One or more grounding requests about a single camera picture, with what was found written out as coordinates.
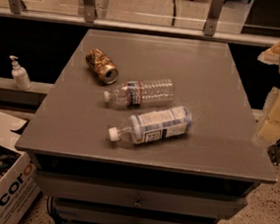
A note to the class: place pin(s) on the crushed gold can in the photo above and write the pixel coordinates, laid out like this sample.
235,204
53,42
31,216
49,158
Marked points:
102,65

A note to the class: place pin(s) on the clear bottle red label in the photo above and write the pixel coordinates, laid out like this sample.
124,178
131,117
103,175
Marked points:
132,93

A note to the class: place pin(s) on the right metal railing bracket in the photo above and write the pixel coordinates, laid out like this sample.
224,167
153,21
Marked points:
214,14

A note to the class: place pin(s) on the white cardboard box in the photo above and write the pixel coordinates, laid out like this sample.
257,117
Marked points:
18,189

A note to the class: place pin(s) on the white pump dispenser bottle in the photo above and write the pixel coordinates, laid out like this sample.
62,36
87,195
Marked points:
20,74

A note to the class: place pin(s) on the clear bottle blue label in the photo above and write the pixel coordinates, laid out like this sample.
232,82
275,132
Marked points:
152,126

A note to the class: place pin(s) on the upper drawer knob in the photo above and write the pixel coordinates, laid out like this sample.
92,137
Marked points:
137,203

